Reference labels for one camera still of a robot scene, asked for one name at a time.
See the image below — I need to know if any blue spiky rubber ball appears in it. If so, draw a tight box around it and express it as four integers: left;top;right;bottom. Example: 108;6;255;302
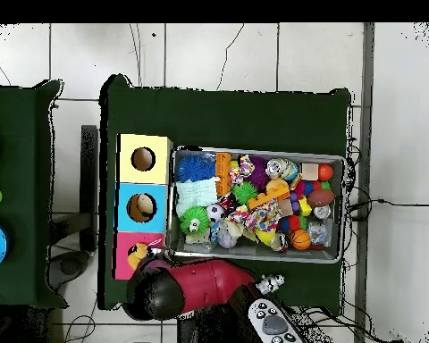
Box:
176;154;217;182

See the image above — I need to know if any small soccer ball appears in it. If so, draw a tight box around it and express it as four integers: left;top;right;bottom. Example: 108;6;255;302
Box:
206;203;226;223

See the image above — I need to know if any orange plush toy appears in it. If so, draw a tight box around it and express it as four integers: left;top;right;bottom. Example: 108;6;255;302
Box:
126;238;164;271

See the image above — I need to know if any grey floor stand base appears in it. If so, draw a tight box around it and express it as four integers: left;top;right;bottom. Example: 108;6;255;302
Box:
48;212;94;291

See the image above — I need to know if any plain wooden cube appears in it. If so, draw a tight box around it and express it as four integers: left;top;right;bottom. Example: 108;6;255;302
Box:
300;163;320;181

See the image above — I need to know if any silver robot figure toy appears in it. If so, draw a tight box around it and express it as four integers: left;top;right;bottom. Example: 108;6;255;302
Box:
255;273;286;296

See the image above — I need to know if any brown rubber ball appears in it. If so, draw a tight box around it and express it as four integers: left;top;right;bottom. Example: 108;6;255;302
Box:
307;188;335;208

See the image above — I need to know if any colourful drink can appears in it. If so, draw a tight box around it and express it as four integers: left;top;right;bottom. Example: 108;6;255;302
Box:
265;157;299;181

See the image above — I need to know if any light blue knitted cloth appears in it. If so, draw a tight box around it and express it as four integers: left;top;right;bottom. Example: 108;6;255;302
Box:
174;177;220;215

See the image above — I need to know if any red-orange ball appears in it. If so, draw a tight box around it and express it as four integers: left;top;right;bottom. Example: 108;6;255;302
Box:
317;163;334;182

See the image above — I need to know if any wooden box with three holes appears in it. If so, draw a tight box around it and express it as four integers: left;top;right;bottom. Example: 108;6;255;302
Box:
112;133;174;281

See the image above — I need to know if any black upright panel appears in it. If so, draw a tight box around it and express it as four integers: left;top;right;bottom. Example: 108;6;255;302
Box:
80;124;99;251

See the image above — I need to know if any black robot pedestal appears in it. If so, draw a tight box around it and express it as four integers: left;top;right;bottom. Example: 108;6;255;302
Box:
176;314;251;343

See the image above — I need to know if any small orange basketball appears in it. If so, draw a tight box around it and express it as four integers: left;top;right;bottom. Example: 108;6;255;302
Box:
290;229;312;250

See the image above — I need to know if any purple spiky ball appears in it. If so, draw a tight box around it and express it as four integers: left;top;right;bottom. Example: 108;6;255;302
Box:
248;155;271;190

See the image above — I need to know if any black cable with plug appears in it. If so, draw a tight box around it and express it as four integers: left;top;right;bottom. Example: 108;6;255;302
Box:
348;197;429;222

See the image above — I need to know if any green fuzzy ball with eye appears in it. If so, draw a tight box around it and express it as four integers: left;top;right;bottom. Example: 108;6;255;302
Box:
179;205;211;236

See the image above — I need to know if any shallow clear mesh bin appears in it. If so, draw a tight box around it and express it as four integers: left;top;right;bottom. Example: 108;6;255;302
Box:
165;146;346;264

